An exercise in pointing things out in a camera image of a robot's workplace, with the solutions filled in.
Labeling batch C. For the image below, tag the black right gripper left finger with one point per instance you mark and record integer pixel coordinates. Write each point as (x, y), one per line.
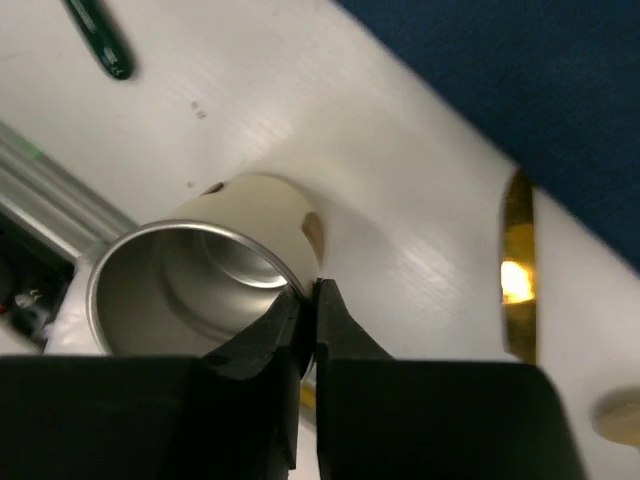
(230, 414)

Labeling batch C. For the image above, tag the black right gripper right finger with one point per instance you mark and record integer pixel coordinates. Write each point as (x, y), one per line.
(379, 417)

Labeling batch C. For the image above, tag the metal cup with cream band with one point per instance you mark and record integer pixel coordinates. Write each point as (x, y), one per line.
(189, 282)

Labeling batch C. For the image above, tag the gold knife green handle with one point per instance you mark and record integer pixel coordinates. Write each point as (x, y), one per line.
(518, 270)

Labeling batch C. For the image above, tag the navy blue cloth placemat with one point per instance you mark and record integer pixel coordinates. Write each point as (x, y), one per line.
(554, 84)

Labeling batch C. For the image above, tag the gold fork green handle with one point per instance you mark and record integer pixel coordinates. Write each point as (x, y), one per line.
(103, 37)

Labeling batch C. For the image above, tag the gold spoon green handle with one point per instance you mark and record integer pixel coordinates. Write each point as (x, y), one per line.
(615, 416)

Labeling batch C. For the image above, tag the aluminium front rail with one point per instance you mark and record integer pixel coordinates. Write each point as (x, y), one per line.
(53, 205)

